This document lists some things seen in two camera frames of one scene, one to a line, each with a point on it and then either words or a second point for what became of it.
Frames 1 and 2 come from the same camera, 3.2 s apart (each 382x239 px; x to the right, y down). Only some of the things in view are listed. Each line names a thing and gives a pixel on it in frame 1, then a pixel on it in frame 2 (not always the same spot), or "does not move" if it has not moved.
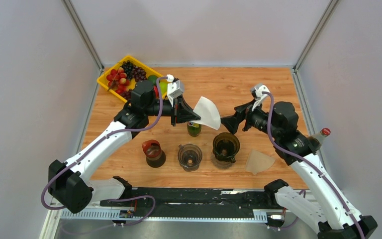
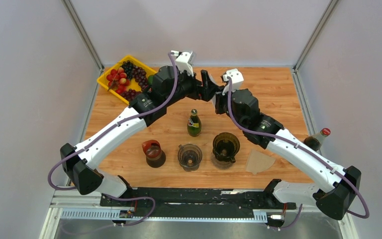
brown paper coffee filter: (258, 162) does not move
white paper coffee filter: (209, 113) -> (213, 100)
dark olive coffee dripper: (226, 146) does not move
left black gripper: (177, 114) -> (205, 92)
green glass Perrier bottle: (194, 129) does not move
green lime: (153, 78) does not move
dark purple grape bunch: (132, 72) does not move
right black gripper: (243, 111) -> (220, 97)
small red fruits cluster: (118, 79) does not move
